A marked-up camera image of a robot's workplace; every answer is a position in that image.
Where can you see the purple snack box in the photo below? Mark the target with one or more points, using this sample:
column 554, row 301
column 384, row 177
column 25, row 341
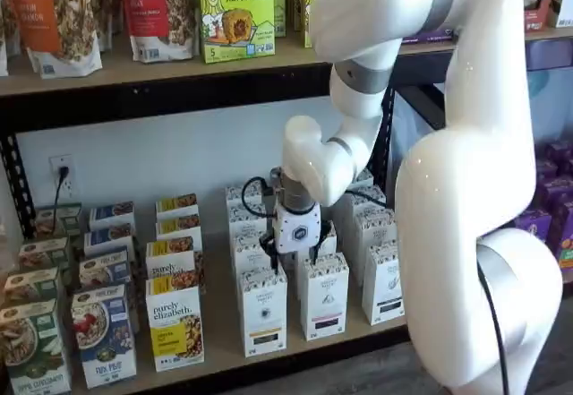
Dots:
column 537, row 225
column 561, row 220
column 561, row 153
column 555, row 191

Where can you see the purple box orange label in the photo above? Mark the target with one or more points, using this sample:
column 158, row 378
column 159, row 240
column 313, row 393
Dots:
column 567, row 254

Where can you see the white wall outlet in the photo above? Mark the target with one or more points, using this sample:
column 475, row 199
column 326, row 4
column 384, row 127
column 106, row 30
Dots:
column 56, row 162

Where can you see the white tea box black strip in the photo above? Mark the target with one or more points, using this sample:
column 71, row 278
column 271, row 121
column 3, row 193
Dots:
column 380, row 287

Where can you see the red label granola bag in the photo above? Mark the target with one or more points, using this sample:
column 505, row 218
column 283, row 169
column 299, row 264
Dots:
column 156, row 10

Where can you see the green Bobo's apple pie box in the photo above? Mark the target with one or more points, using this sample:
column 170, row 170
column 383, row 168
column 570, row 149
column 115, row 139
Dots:
column 237, row 10

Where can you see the white granola bag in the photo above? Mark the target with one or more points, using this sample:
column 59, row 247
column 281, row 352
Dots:
column 106, row 5

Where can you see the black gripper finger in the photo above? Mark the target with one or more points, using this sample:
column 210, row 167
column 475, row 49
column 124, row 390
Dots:
column 272, row 247
column 326, row 233

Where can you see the green oatmeal box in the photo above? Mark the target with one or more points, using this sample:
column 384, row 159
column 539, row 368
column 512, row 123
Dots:
column 42, row 254
column 60, row 220
column 31, row 285
column 33, row 350

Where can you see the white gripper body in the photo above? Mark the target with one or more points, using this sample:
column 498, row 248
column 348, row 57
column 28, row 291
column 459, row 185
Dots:
column 297, row 229

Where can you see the wooden shelf board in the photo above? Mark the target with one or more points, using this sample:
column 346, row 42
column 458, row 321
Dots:
column 134, row 74
column 219, row 314
column 550, row 32

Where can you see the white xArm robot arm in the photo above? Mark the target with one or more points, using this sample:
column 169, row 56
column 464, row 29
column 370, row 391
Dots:
column 470, row 189

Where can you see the orange label granola bag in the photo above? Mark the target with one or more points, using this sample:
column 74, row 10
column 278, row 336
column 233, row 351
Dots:
column 49, row 19

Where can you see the blue oatmeal box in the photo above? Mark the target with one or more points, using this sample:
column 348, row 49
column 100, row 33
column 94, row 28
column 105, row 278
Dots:
column 105, row 267
column 112, row 216
column 103, row 337
column 109, row 240

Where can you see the white and yellow granola box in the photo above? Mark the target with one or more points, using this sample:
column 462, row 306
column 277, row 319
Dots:
column 179, row 228
column 177, row 204
column 172, row 258
column 174, row 323

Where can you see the white tea box pink strip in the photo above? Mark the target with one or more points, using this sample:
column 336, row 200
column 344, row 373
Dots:
column 324, row 296

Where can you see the white tea box yellow strip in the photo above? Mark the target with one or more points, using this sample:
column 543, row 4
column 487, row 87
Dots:
column 264, row 314

